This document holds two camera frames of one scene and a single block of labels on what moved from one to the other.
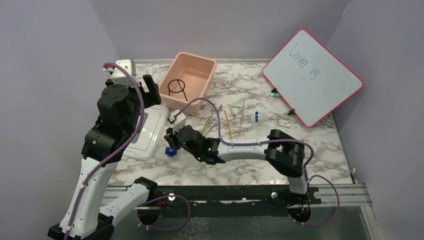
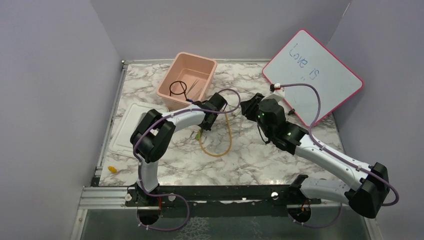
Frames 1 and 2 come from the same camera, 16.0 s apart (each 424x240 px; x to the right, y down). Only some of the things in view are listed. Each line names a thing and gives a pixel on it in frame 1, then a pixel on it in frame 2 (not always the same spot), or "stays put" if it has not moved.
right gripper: (171, 138) to (248, 107)
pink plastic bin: (187, 77) stays put
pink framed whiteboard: (312, 79) stays put
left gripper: (152, 97) to (207, 127)
